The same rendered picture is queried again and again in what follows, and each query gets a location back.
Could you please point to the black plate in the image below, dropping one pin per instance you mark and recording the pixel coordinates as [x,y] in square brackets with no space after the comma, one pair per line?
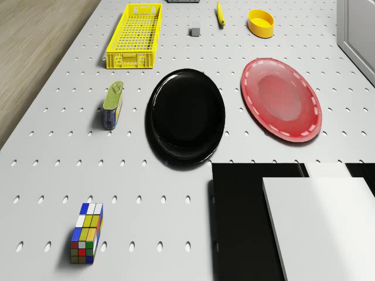
[187,117]

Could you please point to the flat-sided can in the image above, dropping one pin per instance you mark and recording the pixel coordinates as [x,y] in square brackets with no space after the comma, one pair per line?
[112,105]

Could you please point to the yellow basket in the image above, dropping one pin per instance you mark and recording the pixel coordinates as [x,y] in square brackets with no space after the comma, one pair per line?
[129,61]

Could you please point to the red plate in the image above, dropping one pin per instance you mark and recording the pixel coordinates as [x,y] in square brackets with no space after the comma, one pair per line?
[281,99]

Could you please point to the grey cube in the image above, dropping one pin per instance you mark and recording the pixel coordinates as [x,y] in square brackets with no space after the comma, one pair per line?
[195,32]

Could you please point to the banana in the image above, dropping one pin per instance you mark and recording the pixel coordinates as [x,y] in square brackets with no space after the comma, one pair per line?
[220,14]

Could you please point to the yellow bowl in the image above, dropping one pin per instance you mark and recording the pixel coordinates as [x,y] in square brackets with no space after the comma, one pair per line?
[260,29]

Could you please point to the puzzle cube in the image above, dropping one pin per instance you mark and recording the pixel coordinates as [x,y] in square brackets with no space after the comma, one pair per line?
[86,231]

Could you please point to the dark grey basket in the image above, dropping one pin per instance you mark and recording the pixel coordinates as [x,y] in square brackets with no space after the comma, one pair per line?
[183,1]

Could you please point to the white cabinet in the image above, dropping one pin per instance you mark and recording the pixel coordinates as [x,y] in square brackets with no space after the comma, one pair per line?
[359,35]

